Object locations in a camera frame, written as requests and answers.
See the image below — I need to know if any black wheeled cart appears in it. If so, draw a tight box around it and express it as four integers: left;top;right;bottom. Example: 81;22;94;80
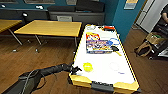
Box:
148;28;168;62

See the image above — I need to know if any black brush wooden handle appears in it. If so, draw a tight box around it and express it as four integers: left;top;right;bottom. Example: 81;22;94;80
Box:
110;45;123;57

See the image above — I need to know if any yellow framed wall poster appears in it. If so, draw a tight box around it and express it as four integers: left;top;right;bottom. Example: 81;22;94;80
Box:
123;0;139;11

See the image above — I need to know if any dark wall window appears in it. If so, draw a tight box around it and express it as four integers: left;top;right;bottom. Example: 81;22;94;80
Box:
65;0;79;6
23;0;56;5
0;0;20;4

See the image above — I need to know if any long yellow wooden desk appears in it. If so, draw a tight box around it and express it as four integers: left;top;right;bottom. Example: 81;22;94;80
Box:
0;19;25;47
13;19;83;53

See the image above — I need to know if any brown cardboard box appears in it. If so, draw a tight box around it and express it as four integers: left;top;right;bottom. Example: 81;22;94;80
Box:
144;33;165;47

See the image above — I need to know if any white wall vent panel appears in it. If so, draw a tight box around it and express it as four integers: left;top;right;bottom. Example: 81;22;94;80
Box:
56;15;73;23

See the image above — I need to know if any person in dark jacket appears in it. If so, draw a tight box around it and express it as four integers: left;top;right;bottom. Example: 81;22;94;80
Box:
158;3;168;25

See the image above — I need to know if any grey left arm cable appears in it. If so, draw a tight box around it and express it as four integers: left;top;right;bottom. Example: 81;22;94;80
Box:
23;69;47;92

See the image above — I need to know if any brown strapped bag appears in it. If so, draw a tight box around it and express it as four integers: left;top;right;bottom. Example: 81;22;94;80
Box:
134;41;153;58

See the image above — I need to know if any red ping pong paddle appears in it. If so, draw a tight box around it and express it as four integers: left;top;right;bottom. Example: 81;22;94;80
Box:
103;25;116;32

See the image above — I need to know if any yellow wooden gaming table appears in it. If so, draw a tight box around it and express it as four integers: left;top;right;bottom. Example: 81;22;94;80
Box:
67;23;141;94

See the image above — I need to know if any dark grey sofa bench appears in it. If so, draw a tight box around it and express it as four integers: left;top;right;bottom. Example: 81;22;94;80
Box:
48;1;106;25

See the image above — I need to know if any blue plastic bowl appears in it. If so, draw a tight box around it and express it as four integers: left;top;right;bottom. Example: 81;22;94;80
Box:
107;37;121;46

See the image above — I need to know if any white room door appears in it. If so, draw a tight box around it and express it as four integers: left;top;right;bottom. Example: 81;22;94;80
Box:
135;0;165;34

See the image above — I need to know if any small black desk chair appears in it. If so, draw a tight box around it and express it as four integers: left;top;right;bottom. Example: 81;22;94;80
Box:
21;12;30;25

